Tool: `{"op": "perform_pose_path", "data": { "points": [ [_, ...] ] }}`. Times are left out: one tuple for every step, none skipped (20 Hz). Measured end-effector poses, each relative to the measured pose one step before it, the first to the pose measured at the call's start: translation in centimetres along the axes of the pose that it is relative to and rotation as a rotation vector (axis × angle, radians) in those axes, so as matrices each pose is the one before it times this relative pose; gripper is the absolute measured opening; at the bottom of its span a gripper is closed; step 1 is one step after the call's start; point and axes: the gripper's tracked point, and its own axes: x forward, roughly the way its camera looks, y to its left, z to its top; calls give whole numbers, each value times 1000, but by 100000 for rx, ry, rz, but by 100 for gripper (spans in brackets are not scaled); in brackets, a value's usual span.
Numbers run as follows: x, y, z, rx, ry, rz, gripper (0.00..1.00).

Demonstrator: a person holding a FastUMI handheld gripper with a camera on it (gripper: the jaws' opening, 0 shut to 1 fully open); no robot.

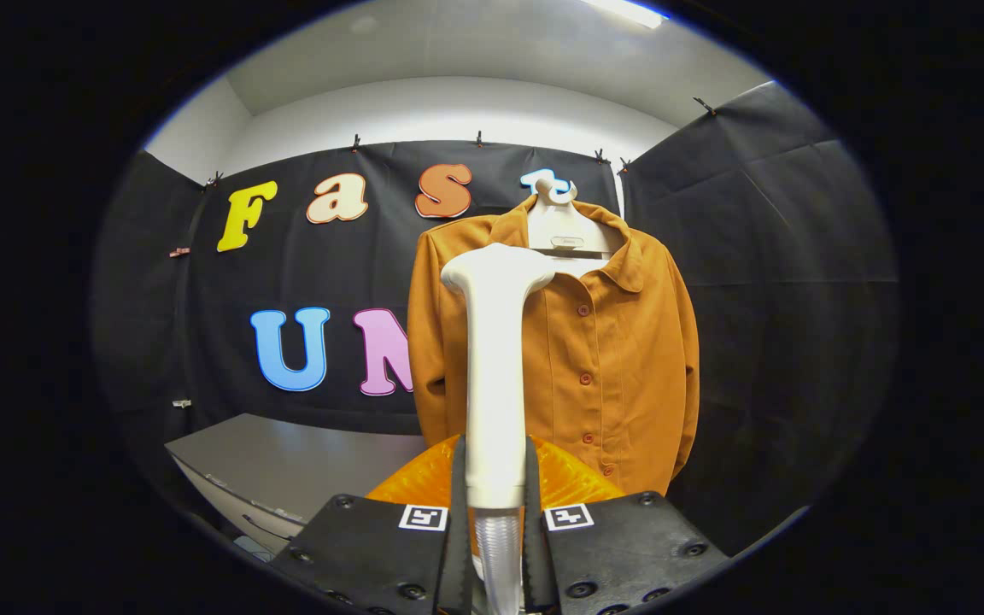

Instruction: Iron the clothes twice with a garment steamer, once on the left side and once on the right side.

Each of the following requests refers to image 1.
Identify white inner garment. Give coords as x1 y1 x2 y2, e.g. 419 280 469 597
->
553 255 606 279

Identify long ceiling light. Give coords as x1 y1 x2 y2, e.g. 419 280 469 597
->
582 0 671 31

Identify orange button-up shirt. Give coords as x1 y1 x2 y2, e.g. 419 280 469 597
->
407 195 700 498

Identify clear ribbed steamer hose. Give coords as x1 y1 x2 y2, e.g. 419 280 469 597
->
473 508 523 615

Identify white clothes hanger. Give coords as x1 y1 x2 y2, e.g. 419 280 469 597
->
526 178 625 259

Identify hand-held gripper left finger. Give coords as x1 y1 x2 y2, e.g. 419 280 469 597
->
268 434 476 615

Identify black backdrop cloth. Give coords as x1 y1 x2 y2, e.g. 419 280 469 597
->
184 141 625 436
620 81 900 556
91 151 211 513

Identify white garment steamer head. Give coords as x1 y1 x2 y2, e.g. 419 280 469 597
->
441 243 557 511

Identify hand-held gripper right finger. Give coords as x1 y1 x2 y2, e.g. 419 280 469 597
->
523 436 730 615

